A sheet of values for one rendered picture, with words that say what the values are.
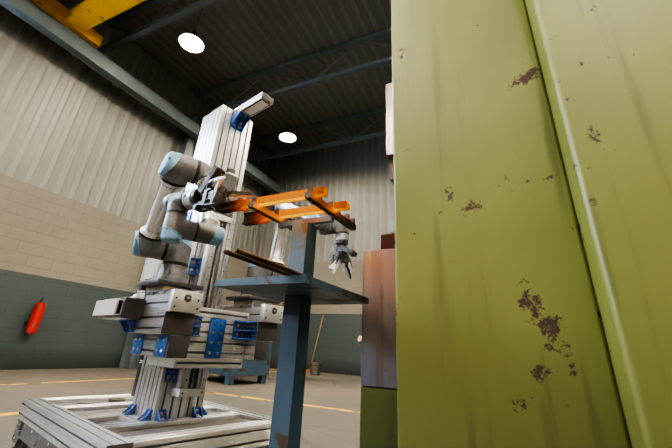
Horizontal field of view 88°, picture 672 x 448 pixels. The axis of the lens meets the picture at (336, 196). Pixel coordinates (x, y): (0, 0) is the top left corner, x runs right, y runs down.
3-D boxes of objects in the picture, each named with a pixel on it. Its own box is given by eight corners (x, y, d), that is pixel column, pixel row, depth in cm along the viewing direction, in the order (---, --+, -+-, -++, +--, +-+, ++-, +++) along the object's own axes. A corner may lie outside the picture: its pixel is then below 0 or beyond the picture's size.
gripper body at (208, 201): (228, 210, 124) (203, 214, 129) (232, 188, 128) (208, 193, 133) (212, 202, 118) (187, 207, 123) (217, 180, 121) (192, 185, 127)
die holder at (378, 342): (360, 385, 113) (363, 250, 131) (395, 380, 144) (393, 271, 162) (563, 405, 89) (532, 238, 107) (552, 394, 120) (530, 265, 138)
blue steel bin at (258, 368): (183, 378, 593) (192, 332, 622) (223, 377, 652) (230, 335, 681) (227, 385, 525) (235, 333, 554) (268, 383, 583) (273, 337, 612)
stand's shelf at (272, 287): (214, 286, 98) (215, 279, 99) (293, 304, 130) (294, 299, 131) (305, 282, 85) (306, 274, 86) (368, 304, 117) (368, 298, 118)
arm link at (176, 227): (193, 243, 127) (200, 215, 132) (160, 237, 121) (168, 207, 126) (187, 247, 133) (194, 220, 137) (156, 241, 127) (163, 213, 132)
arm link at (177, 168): (161, 265, 168) (202, 165, 155) (126, 260, 160) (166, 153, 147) (161, 251, 177) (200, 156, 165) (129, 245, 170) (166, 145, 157)
